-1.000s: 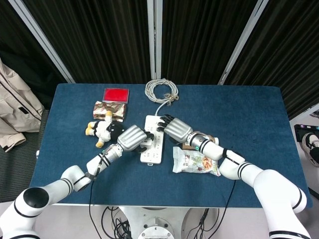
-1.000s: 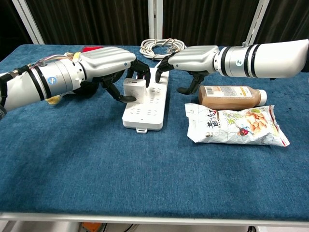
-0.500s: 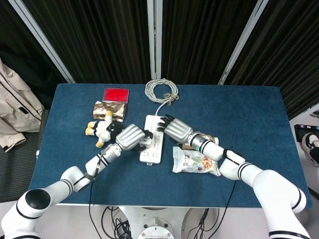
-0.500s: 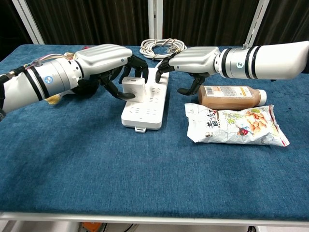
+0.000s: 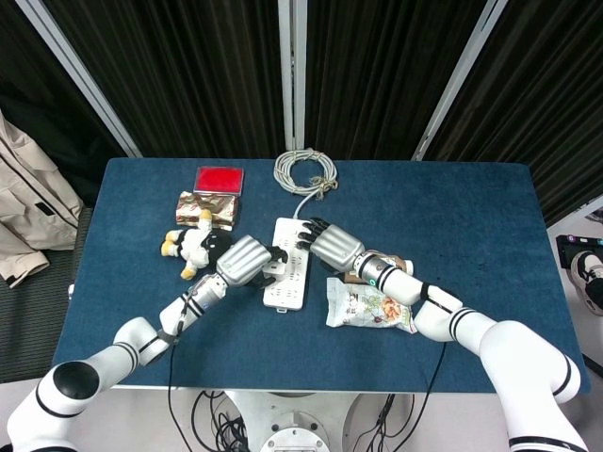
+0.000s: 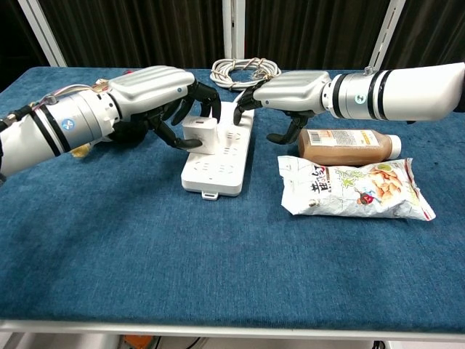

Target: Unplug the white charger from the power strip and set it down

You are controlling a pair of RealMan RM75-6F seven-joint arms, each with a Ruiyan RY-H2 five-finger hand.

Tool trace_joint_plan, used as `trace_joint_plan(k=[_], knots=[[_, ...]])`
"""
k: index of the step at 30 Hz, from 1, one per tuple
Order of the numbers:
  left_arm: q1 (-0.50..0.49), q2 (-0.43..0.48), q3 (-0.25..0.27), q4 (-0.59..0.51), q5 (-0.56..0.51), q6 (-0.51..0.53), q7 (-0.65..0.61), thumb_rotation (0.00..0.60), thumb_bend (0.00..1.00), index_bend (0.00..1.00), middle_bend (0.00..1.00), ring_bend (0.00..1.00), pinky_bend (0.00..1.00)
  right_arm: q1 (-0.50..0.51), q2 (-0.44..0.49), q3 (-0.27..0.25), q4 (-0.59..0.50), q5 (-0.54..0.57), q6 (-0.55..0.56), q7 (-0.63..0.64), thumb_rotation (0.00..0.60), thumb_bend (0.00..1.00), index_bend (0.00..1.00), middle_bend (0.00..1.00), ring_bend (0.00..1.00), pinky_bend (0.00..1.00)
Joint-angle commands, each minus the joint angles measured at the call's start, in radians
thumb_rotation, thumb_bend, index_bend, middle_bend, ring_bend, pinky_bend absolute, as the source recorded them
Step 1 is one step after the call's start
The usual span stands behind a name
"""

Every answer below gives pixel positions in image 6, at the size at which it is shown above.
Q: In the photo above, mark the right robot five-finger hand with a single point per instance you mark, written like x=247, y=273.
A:
x=294, y=91

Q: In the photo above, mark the black yellow plush toy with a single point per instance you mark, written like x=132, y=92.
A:
x=129, y=132

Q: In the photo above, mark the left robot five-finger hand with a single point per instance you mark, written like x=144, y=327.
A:
x=152, y=87

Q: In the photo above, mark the brown drink bottle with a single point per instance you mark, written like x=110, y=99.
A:
x=345, y=145

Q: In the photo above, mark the vertical white frame post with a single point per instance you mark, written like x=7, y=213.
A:
x=233, y=29

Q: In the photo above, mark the slanted white frame post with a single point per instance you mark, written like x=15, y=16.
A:
x=41, y=32

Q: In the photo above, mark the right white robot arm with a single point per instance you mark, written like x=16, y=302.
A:
x=399, y=94

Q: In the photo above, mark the white power strip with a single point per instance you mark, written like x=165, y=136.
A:
x=227, y=163

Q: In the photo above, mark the white charger plug adapter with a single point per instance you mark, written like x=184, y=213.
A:
x=198, y=129

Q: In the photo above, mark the white snack bag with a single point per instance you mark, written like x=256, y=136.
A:
x=348, y=189

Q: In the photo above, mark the dark pleated curtain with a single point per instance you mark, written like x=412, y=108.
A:
x=145, y=29

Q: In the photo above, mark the blue table cloth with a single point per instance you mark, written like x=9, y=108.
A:
x=145, y=254

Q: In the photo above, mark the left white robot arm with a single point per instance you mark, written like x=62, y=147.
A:
x=47, y=134

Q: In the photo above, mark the slotted white frame post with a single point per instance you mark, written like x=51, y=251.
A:
x=388, y=32

